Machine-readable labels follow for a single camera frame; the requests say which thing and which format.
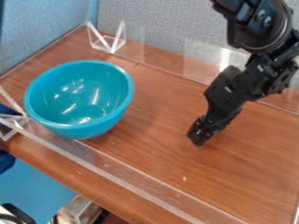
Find clear box under table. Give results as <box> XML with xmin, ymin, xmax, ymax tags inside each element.
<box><xmin>50</xmin><ymin>195</ymin><xmax>102</xmax><ymax>224</ymax></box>

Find black object bottom left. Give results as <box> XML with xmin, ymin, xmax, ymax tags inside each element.
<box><xmin>0</xmin><ymin>203</ymin><xmax>36</xmax><ymax>224</ymax></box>

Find clear acrylic barrier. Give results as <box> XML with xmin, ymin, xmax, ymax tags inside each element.
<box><xmin>0</xmin><ymin>114</ymin><xmax>249</xmax><ymax>224</ymax></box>
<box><xmin>116</xmin><ymin>40</ymin><xmax>299</xmax><ymax>115</ymax></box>

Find clear acrylic front barrier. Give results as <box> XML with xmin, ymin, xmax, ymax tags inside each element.
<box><xmin>0</xmin><ymin>114</ymin><xmax>249</xmax><ymax>224</ymax></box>

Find clear acrylic left bracket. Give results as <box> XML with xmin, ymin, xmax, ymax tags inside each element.
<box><xmin>0</xmin><ymin>86</ymin><xmax>29</xmax><ymax>141</ymax></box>

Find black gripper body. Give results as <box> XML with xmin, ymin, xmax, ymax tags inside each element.
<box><xmin>200</xmin><ymin>101</ymin><xmax>245</xmax><ymax>133</ymax></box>

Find clear acrylic corner bracket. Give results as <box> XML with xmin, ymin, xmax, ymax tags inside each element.
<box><xmin>85</xmin><ymin>21</ymin><xmax>127</xmax><ymax>53</ymax></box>

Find blue plastic bowl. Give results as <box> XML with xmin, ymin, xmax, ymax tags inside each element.
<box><xmin>22</xmin><ymin>59</ymin><xmax>136</xmax><ymax>139</ymax></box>

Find clear acrylic back barrier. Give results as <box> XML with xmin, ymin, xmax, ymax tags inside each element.
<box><xmin>116</xmin><ymin>40</ymin><xmax>299</xmax><ymax>115</ymax></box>

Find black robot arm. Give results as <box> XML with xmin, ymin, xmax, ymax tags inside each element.
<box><xmin>187</xmin><ymin>0</ymin><xmax>299</xmax><ymax>146</ymax></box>

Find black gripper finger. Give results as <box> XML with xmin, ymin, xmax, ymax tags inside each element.
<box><xmin>187</xmin><ymin>115</ymin><xmax>217</xmax><ymax>146</ymax></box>
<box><xmin>212</xmin><ymin>114</ymin><xmax>239</xmax><ymax>133</ymax></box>

